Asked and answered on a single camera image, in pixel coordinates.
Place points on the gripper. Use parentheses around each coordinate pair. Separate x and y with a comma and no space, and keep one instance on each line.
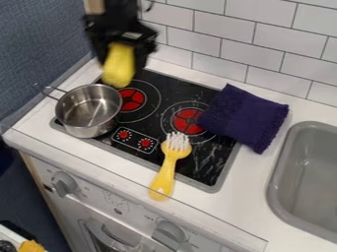
(118,29)

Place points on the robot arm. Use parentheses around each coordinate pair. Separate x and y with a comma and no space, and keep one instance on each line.
(118,8)

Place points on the silver pot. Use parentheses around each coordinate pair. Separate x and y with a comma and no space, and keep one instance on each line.
(87,110)

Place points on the toy stove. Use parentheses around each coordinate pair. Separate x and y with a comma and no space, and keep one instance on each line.
(166,128)

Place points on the yellow brush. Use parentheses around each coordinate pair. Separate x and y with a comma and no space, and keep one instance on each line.
(169,164)

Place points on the purple cloth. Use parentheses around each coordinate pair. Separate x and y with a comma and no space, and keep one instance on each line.
(243,116)

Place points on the toy sink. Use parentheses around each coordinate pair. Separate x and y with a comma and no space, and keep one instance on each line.
(305,180)

